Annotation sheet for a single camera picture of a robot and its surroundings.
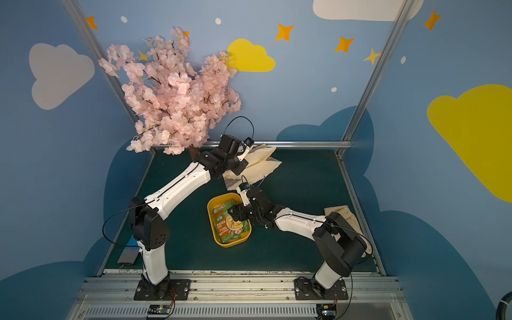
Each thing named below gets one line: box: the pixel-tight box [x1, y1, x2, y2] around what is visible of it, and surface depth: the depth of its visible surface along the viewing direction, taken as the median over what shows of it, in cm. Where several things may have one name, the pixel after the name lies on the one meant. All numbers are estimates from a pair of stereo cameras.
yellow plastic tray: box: [206, 192, 252, 248], surface depth 90 cm
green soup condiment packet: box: [212, 198, 250, 244], surface depth 88 cm
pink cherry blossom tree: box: [98, 26, 242, 156], surface depth 69 cm
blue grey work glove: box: [117, 240, 140, 265], surface depth 82 cm
